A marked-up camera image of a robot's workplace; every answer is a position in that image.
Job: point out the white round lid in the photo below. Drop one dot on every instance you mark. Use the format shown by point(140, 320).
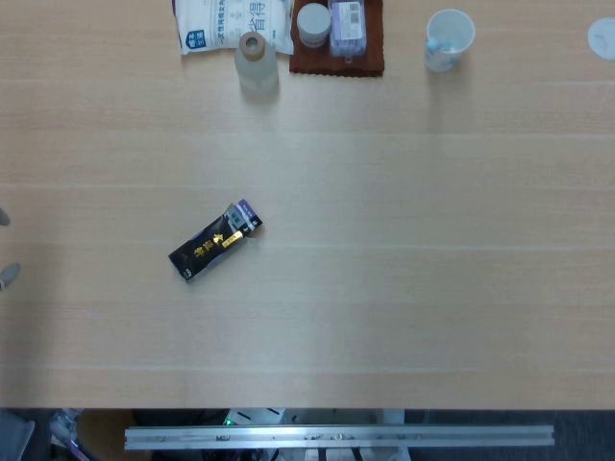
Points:
point(603, 38)

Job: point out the frosted glass bottle cork cap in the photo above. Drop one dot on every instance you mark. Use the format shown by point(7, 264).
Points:
point(257, 67)

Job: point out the black box with gold lettering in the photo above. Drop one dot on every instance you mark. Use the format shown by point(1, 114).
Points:
point(211, 244)

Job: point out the white paper cup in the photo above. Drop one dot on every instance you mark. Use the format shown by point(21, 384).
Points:
point(449, 29)

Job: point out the white salt bag blue logo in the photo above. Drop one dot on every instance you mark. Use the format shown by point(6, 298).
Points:
point(221, 21)

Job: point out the left robot hand grey black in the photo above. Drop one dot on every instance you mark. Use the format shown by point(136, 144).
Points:
point(8, 274)

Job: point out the white jar grey lid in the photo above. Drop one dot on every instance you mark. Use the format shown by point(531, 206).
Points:
point(313, 24)

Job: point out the aluminium rail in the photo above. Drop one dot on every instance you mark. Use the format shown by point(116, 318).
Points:
point(336, 437)

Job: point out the white robot base chassis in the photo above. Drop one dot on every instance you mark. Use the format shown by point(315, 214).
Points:
point(327, 416)

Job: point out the brown cloth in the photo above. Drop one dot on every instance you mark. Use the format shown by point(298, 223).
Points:
point(336, 65)

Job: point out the purple clear plastic box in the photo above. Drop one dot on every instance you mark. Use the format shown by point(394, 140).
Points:
point(348, 26)

